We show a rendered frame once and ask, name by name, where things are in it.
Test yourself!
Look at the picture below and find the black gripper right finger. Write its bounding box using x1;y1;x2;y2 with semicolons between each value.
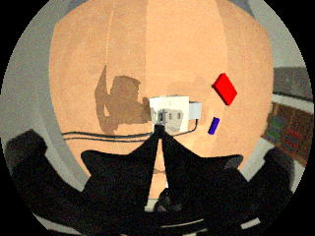
161;131;244;207

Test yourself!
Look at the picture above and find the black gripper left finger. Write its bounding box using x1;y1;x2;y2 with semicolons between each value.
80;130;158;206

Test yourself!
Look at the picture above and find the red rectangular block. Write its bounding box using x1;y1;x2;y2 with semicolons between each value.
213;72;237;106

